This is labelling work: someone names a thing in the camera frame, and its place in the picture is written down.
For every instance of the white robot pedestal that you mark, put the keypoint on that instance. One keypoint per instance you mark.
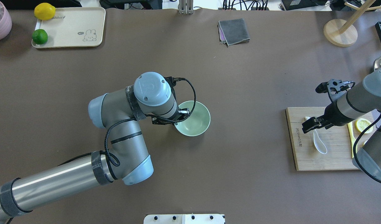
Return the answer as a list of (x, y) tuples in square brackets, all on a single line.
[(207, 218)]

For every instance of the beige rabbit tray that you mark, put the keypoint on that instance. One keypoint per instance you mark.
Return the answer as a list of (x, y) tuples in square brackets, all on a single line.
[(73, 27)]

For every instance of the white plastic spoon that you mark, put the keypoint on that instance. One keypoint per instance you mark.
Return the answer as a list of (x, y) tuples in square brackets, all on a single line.
[(318, 143)]

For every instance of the green lime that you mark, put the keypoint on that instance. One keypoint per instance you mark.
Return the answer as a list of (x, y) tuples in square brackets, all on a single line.
[(40, 36)]

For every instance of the lemon slice upper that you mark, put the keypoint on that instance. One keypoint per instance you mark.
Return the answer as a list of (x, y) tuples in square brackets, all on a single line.
[(362, 124)]

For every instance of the bamboo cutting board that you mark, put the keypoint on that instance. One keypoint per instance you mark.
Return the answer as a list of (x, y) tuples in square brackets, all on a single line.
[(306, 156)]

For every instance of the grey folded cloth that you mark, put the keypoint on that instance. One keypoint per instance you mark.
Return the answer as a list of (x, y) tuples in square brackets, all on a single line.
[(233, 32)]

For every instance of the aluminium frame post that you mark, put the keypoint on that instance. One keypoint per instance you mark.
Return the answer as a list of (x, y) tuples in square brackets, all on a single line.
[(186, 7)]

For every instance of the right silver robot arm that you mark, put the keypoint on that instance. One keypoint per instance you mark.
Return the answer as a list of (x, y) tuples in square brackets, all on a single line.
[(349, 102)]

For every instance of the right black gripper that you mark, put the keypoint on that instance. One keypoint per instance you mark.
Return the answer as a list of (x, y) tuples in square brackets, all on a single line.
[(328, 117)]

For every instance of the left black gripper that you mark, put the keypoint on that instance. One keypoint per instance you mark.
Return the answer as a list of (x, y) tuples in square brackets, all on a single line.
[(179, 116)]

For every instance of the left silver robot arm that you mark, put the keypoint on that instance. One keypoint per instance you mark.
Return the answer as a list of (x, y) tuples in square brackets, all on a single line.
[(125, 155)]

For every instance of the light green bowl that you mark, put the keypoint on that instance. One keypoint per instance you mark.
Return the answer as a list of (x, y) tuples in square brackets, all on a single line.
[(197, 123)]

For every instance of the yellow lemon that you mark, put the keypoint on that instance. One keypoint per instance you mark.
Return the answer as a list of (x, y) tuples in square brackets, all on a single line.
[(44, 11)]

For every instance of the wooden mug tree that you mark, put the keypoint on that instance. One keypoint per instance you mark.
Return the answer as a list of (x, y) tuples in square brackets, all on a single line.
[(342, 33)]

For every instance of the yellow plastic knife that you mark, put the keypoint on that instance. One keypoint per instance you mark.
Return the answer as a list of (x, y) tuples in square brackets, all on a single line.
[(352, 138)]

